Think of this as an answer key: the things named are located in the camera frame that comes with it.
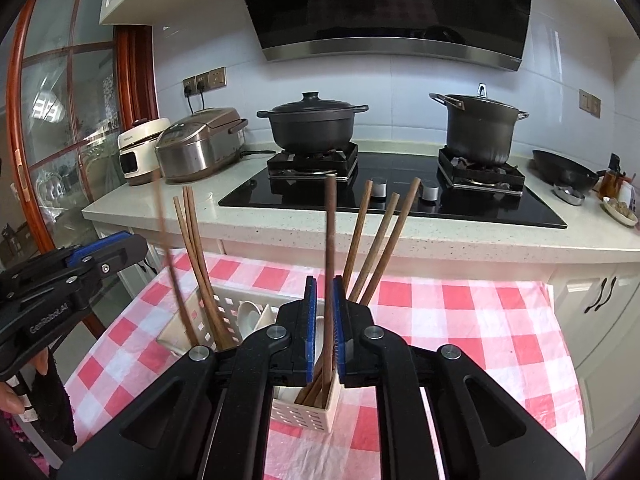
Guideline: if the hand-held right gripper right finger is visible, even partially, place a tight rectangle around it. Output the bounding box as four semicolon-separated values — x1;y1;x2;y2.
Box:
332;275;586;480

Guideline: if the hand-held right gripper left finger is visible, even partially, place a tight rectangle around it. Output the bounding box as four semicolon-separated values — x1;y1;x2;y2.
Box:
57;276;319;480

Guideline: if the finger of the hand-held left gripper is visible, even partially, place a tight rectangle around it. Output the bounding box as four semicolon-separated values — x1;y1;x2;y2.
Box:
65;231;132;267
75;235;149;291

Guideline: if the white perforated plastic basket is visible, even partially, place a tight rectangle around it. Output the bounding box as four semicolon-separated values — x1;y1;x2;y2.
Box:
156;282;341;433

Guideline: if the person's left hand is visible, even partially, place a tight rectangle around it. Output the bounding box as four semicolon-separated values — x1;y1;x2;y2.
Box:
0;349;50;416

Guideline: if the white small kitchen appliance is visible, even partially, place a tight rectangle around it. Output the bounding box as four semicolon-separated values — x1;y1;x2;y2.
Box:
117;117;173;187

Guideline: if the silver rice cooker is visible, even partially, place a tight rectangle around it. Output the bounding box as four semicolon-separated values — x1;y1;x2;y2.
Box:
154;107;249;183

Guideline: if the black glass gas hob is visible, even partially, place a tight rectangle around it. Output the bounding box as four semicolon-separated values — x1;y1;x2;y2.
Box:
218;141;568;229

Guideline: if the red white checked tablecloth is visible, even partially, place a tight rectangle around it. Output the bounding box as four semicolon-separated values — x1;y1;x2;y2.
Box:
65;252;586;480

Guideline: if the speckled white countertop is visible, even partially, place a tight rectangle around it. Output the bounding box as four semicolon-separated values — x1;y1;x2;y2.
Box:
81;142;640;266

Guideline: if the wooden glass sliding door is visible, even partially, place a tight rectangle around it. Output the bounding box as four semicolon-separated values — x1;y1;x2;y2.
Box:
0;0;161;341

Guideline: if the pink printed cloth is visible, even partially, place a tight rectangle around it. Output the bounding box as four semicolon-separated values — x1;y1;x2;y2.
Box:
0;412;63;480

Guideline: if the black casserole pot with lid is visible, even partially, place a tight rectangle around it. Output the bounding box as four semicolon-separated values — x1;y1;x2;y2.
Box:
257;91;370;153

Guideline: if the tall dark stock pot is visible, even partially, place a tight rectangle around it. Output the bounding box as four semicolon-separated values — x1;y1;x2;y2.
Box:
429;83;529;167

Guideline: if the small metal dish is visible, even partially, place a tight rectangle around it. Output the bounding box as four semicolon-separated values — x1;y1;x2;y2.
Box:
552;185;586;206

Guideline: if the black frying pan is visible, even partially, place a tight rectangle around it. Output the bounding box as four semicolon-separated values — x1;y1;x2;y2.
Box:
531;150;599;187

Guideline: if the small white dish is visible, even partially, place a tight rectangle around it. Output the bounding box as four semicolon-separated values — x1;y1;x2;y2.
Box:
600;197;638;226

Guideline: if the amber glass bottle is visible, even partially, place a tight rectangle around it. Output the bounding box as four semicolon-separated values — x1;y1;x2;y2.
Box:
598;154;621;199

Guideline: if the black range hood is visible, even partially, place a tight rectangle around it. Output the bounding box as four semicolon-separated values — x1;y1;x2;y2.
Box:
231;0;533;72

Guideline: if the black cloth strap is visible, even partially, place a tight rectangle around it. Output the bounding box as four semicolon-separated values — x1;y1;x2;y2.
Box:
31;360;77;447

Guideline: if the gold wall socket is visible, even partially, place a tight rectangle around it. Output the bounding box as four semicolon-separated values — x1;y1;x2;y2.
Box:
182;67;227;95

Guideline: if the gold wall switch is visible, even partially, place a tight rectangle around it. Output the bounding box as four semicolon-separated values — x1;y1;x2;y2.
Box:
579;89;602;118

